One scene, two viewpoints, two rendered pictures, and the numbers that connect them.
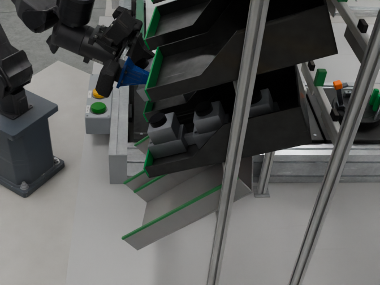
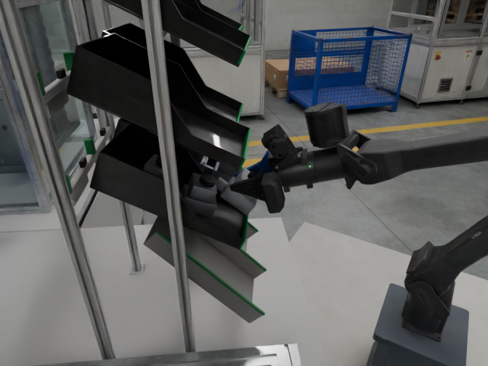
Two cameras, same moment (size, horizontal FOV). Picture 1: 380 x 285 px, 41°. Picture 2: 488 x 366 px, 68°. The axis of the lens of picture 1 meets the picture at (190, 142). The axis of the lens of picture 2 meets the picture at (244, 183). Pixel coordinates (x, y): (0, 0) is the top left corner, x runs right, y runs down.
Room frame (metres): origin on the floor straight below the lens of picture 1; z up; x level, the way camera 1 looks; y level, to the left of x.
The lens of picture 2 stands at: (1.41, 0.11, 1.62)
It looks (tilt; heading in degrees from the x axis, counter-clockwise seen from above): 30 degrees down; 182
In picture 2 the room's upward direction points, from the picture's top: straight up
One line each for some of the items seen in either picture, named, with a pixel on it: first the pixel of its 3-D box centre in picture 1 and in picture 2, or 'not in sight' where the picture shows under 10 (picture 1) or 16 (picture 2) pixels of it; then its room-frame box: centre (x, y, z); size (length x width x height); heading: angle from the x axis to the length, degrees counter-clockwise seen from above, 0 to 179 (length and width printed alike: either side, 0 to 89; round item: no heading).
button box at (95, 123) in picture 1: (100, 102); not in sight; (1.17, 0.26, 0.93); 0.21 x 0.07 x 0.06; 8
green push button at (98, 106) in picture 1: (98, 108); not in sight; (1.10, 0.25, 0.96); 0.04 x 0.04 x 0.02
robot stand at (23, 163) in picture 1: (20, 141); (410, 356); (0.95, 0.42, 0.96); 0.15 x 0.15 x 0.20; 62
